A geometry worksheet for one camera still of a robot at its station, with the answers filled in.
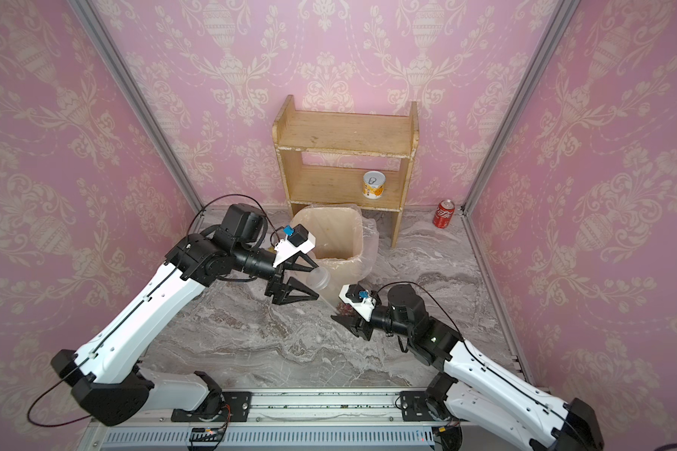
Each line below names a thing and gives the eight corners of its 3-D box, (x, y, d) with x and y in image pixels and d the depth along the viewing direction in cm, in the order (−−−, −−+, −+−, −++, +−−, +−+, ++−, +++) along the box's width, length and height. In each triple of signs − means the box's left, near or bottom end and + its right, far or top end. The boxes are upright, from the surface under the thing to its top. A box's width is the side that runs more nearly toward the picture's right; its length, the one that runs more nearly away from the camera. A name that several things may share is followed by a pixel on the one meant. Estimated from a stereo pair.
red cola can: (434, 230, 116) (441, 211, 108) (431, 218, 121) (438, 199, 112) (448, 230, 116) (457, 211, 108) (445, 218, 121) (453, 199, 112)
